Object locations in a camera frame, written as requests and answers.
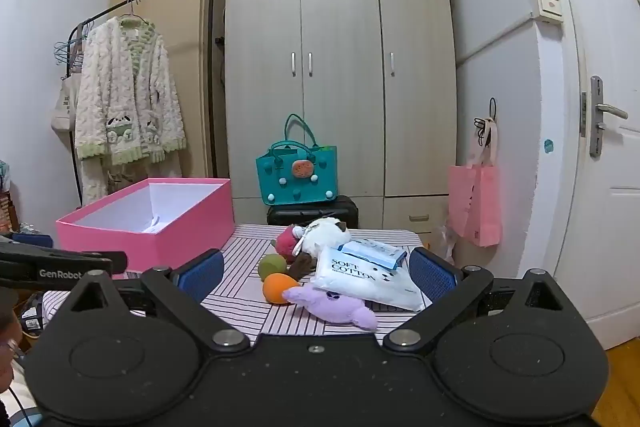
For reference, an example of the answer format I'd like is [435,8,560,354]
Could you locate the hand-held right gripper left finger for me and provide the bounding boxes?
[57,249,251,355]

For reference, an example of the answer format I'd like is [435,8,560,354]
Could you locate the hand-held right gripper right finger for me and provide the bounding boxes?
[382,247,576,355]

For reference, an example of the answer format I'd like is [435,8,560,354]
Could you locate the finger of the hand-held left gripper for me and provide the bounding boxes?
[0,232,54,250]
[0,242,128,293]

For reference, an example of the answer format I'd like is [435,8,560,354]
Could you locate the pink cardboard box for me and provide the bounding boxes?
[56,178,236,280]

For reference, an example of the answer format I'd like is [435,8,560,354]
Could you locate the blue wipes packet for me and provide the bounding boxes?
[336,239,407,270]

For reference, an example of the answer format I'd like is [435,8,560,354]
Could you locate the green egg-shaped sponge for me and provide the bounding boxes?
[258,253,288,280]

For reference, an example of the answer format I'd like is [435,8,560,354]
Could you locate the white cotton pad pack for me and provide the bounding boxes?
[310,246,433,312]

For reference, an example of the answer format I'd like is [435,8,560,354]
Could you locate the orange egg-shaped sponge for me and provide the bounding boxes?
[262,273,297,305]

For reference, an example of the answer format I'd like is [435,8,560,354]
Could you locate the red fluffy plush toy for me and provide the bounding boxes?
[270,226,301,258]

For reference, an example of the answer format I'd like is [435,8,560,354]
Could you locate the purple plush toy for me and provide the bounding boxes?
[282,283,378,333]

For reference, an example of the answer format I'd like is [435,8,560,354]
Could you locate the white and brown plush toy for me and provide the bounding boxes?
[287,217,353,280]

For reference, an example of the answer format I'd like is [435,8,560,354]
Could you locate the clear plastic bag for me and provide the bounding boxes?
[434,222,458,265]

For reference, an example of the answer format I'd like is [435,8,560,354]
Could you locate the pink striped tablecloth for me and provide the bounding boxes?
[42,223,436,343]

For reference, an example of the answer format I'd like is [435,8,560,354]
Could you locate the pile of stacked goods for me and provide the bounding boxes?
[0,159,23,233]

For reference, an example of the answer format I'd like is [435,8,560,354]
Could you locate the pink shopping bag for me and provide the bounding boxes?
[446,119,502,248]

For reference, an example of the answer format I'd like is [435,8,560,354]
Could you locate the black suitcase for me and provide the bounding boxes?
[266,194,360,229]

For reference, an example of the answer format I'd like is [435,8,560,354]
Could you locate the teal tote bag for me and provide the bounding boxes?
[255,113,339,206]

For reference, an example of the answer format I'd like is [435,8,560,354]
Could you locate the cream cloth bag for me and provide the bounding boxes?
[50,74,83,145]

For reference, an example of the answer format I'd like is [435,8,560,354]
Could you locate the cream and green fluffy robe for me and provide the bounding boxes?
[74,16,187,206]

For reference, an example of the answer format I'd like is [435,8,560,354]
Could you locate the white door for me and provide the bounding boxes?
[502,0,640,353]

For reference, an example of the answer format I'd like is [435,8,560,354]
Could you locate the beige wooden wardrobe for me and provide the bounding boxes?
[110,0,233,188]

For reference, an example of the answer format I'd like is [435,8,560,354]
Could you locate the grey three-door wardrobe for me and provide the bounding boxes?
[221,0,458,235]

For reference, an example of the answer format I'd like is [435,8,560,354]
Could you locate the black clothes rack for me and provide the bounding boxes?
[67,0,217,208]

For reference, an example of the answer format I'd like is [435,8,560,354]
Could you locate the black cord on hook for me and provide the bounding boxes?
[474,97,498,148]

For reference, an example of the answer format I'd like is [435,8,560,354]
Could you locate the wire clothes hangers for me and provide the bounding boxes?
[52,19,96,68]

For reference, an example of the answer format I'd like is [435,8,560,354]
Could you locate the silver door handle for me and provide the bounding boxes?
[580,76,629,158]

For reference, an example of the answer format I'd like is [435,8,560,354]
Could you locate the white light switch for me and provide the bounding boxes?
[530,0,564,24]

